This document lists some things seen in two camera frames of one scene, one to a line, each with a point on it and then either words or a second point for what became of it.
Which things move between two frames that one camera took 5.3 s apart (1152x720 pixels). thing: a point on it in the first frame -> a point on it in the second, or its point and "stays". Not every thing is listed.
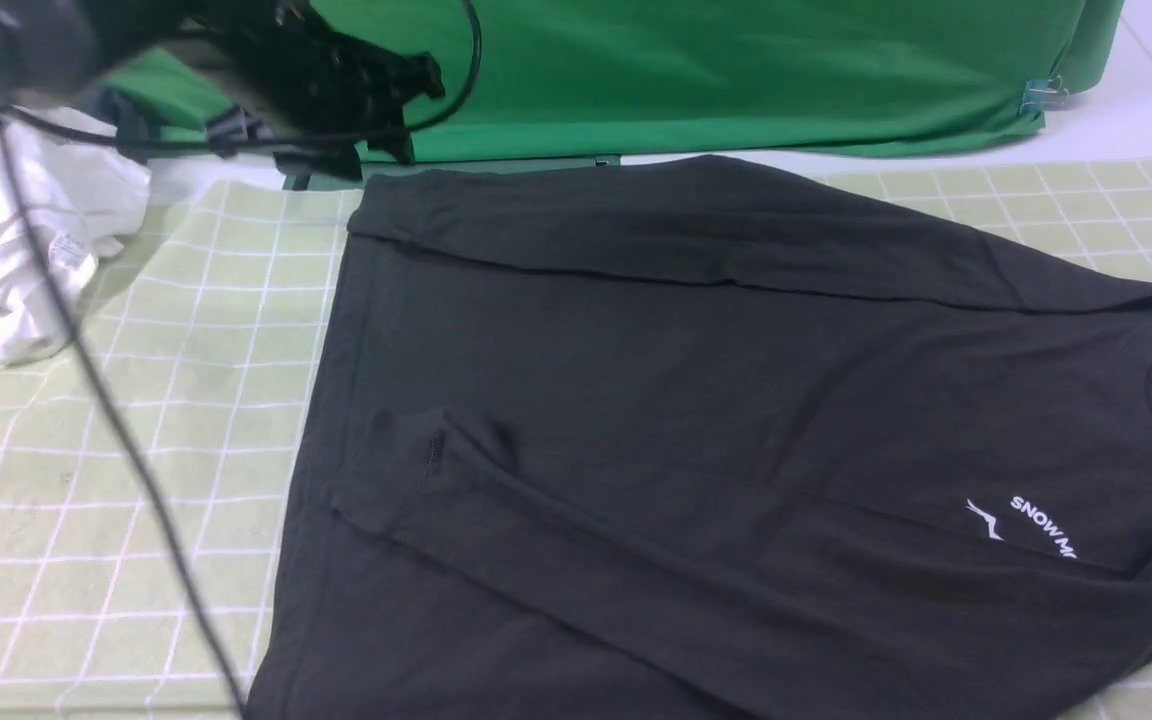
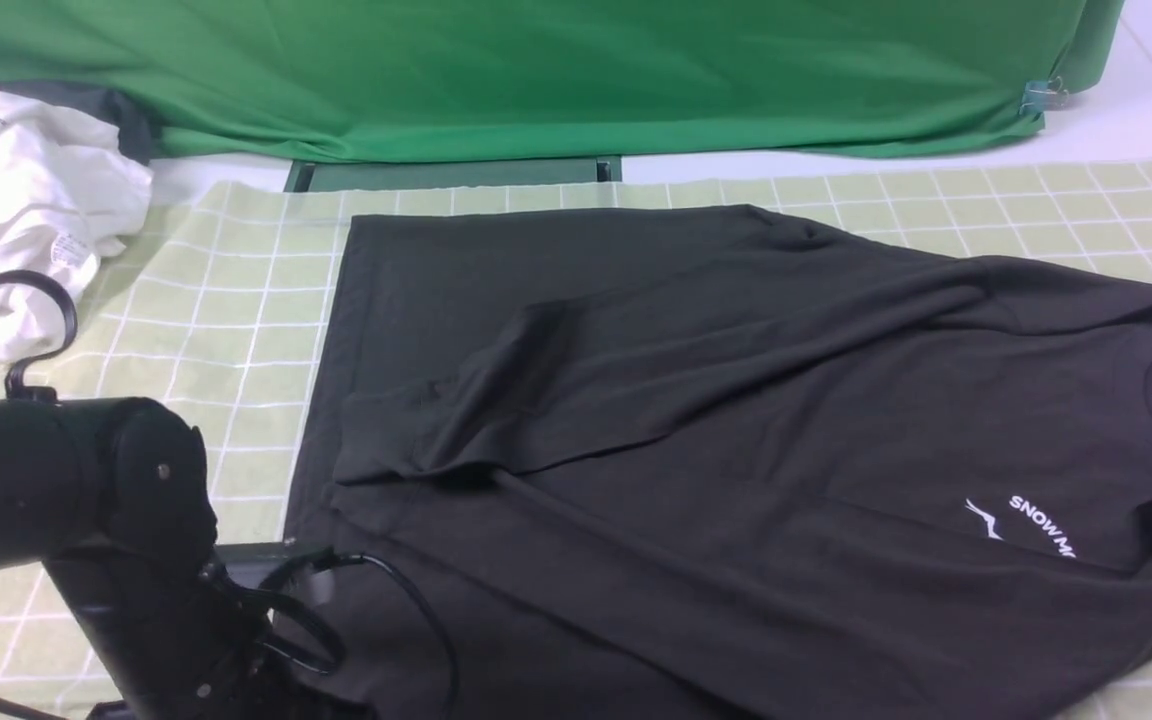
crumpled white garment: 21,196 stays
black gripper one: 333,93 -> 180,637
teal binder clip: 1043,95 stays
